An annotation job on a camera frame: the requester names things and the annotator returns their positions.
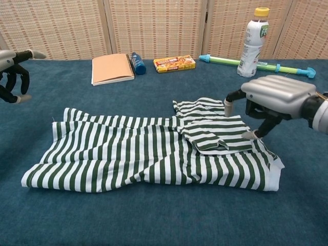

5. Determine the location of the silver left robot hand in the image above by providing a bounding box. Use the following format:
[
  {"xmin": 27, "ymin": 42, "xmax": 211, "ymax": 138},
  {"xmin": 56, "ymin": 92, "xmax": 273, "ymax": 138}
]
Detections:
[{"xmin": 0, "ymin": 49, "xmax": 47, "ymax": 105}]

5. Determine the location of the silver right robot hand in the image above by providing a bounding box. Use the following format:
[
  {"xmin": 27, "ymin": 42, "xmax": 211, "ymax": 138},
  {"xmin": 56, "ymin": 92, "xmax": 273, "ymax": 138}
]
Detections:
[{"xmin": 224, "ymin": 75, "xmax": 317, "ymax": 141}]

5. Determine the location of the green white striped T-shirt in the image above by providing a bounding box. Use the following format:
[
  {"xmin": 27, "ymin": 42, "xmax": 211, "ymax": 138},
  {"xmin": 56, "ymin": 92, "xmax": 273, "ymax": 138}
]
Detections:
[{"xmin": 20, "ymin": 97, "xmax": 285, "ymax": 193}]

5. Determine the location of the white bottle yellow cap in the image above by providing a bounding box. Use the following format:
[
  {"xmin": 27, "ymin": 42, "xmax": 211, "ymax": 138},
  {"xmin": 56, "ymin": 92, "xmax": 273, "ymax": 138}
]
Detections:
[{"xmin": 236, "ymin": 7, "xmax": 271, "ymax": 78}]

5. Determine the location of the green blue water squirter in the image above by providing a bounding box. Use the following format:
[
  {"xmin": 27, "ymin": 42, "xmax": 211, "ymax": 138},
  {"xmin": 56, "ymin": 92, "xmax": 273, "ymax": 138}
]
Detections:
[{"xmin": 198, "ymin": 53, "xmax": 317, "ymax": 79}]

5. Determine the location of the tan spiral notebook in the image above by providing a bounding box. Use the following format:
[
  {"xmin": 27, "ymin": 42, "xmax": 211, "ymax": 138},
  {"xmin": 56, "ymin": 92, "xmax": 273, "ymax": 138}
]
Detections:
[{"xmin": 91, "ymin": 53, "xmax": 136, "ymax": 87}]

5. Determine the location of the yellow curry box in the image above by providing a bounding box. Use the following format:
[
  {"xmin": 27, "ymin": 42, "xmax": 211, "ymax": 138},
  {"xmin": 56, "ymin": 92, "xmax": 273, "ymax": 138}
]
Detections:
[{"xmin": 153, "ymin": 55, "xmax": 197, "ymax": 74}]

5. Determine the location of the small blue bottle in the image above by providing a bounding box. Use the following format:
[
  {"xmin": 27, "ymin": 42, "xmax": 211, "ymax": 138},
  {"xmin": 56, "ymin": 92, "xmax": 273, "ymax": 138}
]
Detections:
[{"xmin": 130, "ymin": 52, "xmax": 147, "ymax": 75}]

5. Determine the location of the bamboo folding screen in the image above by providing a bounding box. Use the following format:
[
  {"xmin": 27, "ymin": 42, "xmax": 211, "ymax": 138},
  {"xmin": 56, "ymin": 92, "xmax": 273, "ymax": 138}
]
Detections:
[{"xmin": 0, "ymin": 0, "xmax": 328, "ymax": 62}]

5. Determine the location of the blue carpet table cover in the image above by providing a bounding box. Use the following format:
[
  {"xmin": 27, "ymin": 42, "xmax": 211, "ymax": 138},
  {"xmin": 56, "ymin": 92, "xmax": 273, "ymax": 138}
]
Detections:
[{"xmin": 0, "ymin": 58, "xmax": 328, "ymax": 246}]

